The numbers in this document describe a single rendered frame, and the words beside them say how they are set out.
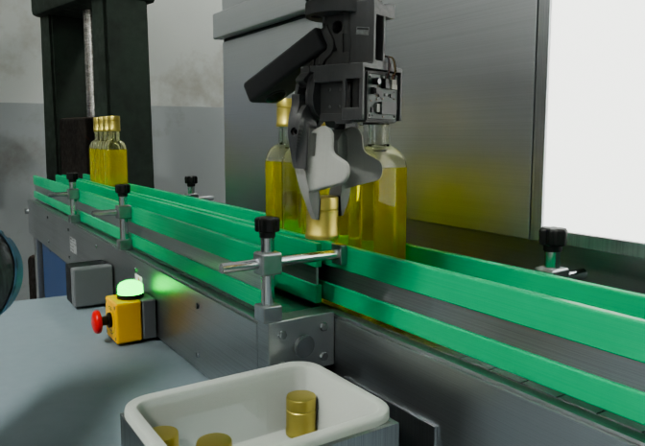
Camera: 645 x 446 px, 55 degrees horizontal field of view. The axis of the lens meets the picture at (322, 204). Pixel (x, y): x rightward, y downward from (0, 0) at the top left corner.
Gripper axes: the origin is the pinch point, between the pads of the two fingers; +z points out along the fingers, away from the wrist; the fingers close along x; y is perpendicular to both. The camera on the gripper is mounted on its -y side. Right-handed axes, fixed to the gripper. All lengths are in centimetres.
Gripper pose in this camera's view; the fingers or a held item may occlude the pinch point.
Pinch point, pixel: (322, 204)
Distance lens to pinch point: 65.0
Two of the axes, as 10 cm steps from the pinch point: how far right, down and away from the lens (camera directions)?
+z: -0.1, 9.9, 1.1
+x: 6.1, -0.8, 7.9
